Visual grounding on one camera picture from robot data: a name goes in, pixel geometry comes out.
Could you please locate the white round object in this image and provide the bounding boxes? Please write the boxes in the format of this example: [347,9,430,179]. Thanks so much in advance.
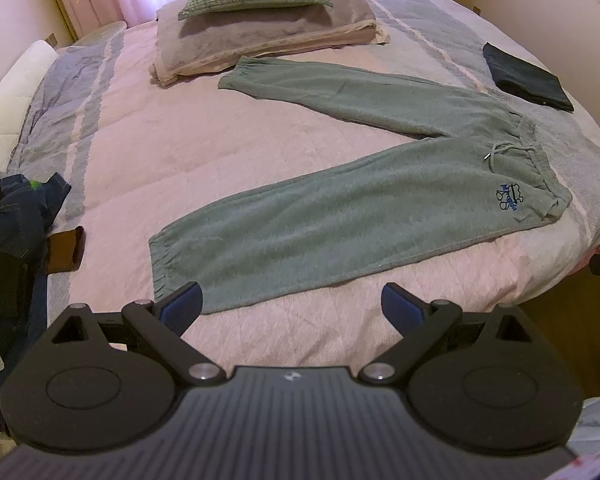
[74,20,129,46]

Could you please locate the white plastic bag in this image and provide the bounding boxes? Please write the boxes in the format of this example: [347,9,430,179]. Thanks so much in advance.
[567,394,600,457]

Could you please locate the white quilted pillow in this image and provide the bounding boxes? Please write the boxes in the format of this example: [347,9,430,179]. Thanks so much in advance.
[0,40,62,174]

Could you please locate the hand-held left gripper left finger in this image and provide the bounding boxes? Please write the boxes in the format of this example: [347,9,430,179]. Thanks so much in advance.
[52,281,228,387]

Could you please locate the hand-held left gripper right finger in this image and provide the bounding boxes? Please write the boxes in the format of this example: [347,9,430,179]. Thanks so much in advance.
[357,282,547,387]

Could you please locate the blue jeans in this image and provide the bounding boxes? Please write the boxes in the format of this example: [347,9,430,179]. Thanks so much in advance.
[0,172,72,267]

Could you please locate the grey sweatpants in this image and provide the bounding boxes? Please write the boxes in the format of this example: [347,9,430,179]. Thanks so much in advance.
[148,56,574,315]

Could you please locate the brown garment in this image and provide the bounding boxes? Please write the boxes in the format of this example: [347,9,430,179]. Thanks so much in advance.
[47,226,87,275]

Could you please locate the pink grey striped bedspread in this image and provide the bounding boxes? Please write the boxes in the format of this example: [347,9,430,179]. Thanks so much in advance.
[7,0,600,367]

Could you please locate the dark charcoal pants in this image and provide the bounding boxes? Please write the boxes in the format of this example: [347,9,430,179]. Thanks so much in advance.
[482,42,575,113]

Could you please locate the black pants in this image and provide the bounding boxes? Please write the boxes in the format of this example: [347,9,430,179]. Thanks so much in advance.
[0,244,34,334]

